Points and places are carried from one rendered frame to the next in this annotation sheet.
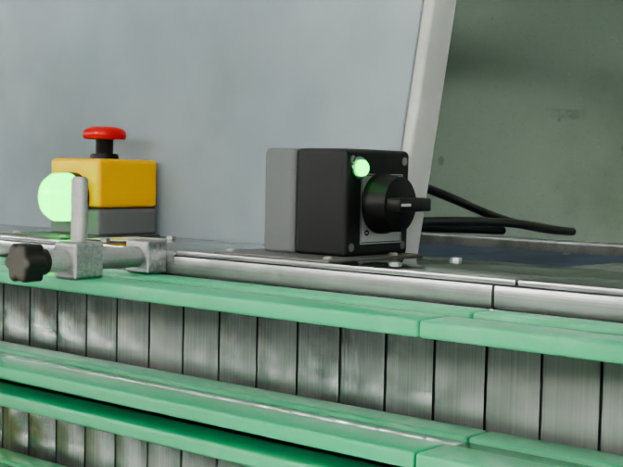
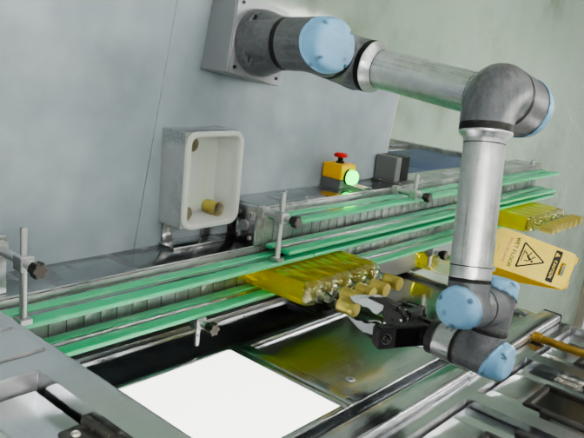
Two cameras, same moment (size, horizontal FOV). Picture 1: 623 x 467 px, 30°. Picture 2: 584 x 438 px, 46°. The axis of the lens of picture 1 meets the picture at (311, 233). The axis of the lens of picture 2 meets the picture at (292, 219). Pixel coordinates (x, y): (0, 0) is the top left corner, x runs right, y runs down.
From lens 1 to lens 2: 2.52 m
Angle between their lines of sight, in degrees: 89
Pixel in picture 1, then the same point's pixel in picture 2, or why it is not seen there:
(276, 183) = (398, 166)
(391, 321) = not seen: hidden behind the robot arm
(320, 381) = (418, 207)
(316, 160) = (406, 160)
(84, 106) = (315, 143)
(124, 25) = (330, 116)
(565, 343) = not seen: hidden behind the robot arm
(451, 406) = (434, 204)
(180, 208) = not seen: hidden behind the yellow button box
